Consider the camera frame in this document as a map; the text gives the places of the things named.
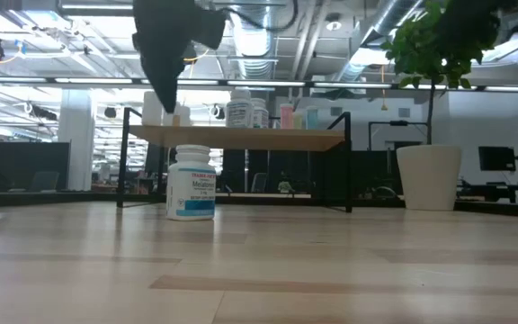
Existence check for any black background desk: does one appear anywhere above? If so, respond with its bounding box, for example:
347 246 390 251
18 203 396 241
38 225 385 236
456 178 518 203

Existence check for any black camera cable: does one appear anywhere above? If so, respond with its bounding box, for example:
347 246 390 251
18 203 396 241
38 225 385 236
225 0 299 33

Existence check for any long ceiling light strip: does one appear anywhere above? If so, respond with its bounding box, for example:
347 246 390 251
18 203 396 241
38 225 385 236
0 75 518 94

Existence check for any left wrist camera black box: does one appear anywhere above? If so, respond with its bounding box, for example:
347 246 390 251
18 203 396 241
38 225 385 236
191 7 228 51

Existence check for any blue pill vial white cap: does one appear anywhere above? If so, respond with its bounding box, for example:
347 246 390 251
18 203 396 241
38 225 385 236
304 105 320 131

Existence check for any silver ventilation duct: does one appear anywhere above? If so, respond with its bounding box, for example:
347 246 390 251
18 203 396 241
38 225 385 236
333 0 424 85
228 0 279 91

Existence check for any pink pill vial white cap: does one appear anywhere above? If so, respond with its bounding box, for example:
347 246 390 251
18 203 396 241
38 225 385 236
279 103 295 131

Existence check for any dark office partition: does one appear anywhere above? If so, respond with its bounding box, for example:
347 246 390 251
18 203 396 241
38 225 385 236
0 139 72 194

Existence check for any large white plant pot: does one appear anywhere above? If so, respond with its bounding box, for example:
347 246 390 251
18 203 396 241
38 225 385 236
396 143 463 212

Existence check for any wooden shelf black metal frame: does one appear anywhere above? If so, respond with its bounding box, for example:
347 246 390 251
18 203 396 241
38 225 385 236
116 106 353 213

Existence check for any black background monitor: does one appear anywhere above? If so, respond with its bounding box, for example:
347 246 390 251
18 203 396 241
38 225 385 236
478 145 517 173

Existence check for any white melatonin bottle blue label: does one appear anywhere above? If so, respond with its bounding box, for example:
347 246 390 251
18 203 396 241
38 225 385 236
225 88 255 130
165 144 218 221
250 97 271 130

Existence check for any grey office chair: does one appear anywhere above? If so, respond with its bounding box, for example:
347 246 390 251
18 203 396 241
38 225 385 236
28 169 61 194

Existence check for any green leafy plant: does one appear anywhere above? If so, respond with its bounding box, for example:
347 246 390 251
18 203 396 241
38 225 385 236
379 0 483 148

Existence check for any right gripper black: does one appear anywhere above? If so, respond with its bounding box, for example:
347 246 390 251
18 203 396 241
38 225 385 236
437 0 516 62

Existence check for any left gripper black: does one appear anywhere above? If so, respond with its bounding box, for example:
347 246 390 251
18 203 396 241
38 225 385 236
131 0 197 113

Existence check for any translucent white plastic bottle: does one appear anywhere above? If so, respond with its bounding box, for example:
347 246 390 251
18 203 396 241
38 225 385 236
141 91 165 127
171 104 192 128

